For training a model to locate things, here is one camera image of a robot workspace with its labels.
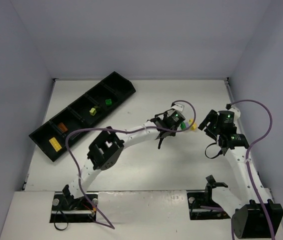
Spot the lime lego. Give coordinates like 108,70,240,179
89,107,97,116

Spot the brown lego plate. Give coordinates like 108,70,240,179
57,122,68,133

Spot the yellow lego plate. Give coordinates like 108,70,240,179
49,137,63,152

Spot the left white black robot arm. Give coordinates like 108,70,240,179
62,109,185,200

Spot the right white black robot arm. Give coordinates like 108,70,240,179
198,108,283,240

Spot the black five-compartment sorting tray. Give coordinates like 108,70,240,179
29,71,136,162

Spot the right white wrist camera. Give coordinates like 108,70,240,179
226,103,241,123

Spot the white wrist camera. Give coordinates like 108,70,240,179
226,103,241,123
171,102,185,113

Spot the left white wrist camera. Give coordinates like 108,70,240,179
171,102,185,113

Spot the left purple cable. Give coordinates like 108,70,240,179
65,100,198,230

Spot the purple cable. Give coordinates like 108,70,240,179
65,100,198,230
230,99,276,240

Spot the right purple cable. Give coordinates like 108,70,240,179
230,99,276,240

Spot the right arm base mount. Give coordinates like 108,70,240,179
186,175,230,221

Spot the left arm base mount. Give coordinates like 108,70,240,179
49,192,97,224

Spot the black cable loop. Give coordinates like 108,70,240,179
53,209,70,231

